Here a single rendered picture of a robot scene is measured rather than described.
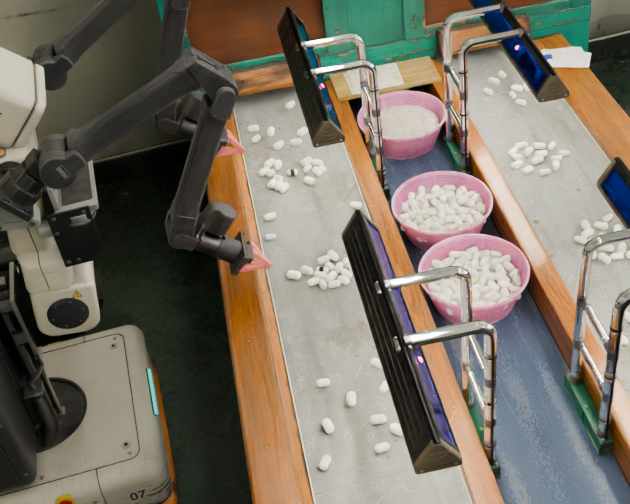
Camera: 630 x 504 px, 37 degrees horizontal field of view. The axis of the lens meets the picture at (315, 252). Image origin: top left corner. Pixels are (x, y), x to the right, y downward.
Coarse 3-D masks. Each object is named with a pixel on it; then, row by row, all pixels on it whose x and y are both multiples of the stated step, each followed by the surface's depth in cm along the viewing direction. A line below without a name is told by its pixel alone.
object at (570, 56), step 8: (560, 48) 300; (568, 48) 299; (576, 48) 299; (552, 56) 296; (560, 56) 296; (568, 56) 295; (576, 56) 295; (584, 56) 294; (552, 64) 293; (560, 64) 292; (568, 64) 292; (576, 64) 291; (584, 64) 290
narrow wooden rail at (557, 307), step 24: (456, 96) 286; (480, 144) 266; (480, 168) 258; (504, 192) 249; (504, 216) 242; (528, 240) 233; (552, 264) 226; (528, 288) 233; (552, 288) 220; (552, 312) 217; (552, 336) 221; (600, 360) 202; (624, 408) 192; (624, 432) 187; (624, 456) 188
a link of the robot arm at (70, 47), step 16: (112, 0) 223; (128, 0) 224; (96, 16) 224; (112, 16) 225; (80, 32) 226; (96, 32) 227; (64, 48) 227; (80, 48) 228; (48, 64) 226; (64, 64) 227; (48, 80) 229; (64, 80) 230
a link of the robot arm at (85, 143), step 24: (192, 48) 194; (168, 72) 193; (192, 72) 190; (216, 72) 192; (144, 96) 193; (168, 96) 194; (96, 120) 196; (120, 120) 194; (144, 120) 196; (72, 144) 195; (96, 144) 196; (48, 168) 194; (72, 168) 196
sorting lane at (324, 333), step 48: (288, 96) 303; (288, 144) 282; (336, 144) 279; (288, 192) 264; (336, 192) 261; (288, 240) 248; (336, 240) 246; (288, 288) 234; (336, 288) 232; (288, 336) 222; (336, 336) 220; (336, 384) 209; (336, 432) 199; (384, 432) 197; (336, 480) 190; (384, 480) 188; (432, 480) 187
